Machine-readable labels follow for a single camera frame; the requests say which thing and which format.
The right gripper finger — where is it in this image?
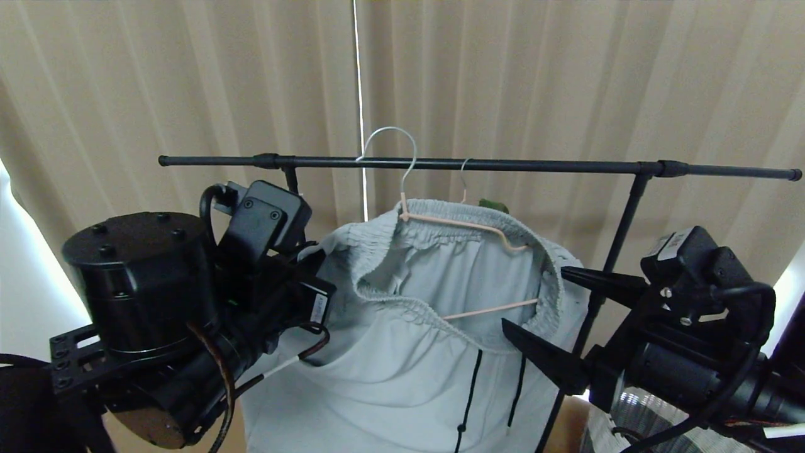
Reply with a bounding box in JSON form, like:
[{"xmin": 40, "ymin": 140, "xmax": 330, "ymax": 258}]
[
  {"xmin": 560, "ymin": 266, "xmax": 650, "ymax": 310},
  {"xmin": 501, "ymin": 318, "xmax": 591, "ymax": 397}
]

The beige curtain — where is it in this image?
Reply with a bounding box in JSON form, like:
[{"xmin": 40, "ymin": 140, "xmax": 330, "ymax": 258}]
[{"xmin": 0, "ymin": 0, "xmax": 805, "ymax": 353}]

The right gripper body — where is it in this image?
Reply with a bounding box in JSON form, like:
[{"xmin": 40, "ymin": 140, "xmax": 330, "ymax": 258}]
[{"xmin": 584, "ymin": 301, "xmax": 790, "ymax": 425}]

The black clothes rack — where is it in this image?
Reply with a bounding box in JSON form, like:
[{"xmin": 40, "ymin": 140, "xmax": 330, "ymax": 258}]
[{"xmin": 157, "ymin": 153, "xmax": 804, "ymax": 453}]

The white laundry basket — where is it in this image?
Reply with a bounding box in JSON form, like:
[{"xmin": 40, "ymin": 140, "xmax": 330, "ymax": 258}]
[{"xmin": 582, "ymin": 385, "xmax": 762, "ymax": 453}]

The black cable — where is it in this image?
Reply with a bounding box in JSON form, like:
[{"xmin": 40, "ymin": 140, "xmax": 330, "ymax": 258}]
[
  {"xmin": 199, "ymin": 183, "xmax": 238, "ymax": 247},
  {"xmin": 616, "ymin": 283, "xmax": 778, "ymax": 453}
]

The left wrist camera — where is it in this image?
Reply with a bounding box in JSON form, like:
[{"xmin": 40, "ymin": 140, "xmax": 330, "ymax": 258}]
[{"xmin": 217, "ymin": 180, "xmax": 314, "ymax": 268}]

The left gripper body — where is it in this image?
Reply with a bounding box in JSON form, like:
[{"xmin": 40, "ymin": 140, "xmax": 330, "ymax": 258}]
[{"xmin": 214, "ymin": 261, "xmax": 338, "ymax": 378}]

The pale grey garment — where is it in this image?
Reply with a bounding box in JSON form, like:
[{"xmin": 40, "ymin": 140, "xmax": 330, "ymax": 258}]
[{"xmin": 238, "ymin": 198, "xmax": 593, "ymax": 453}]

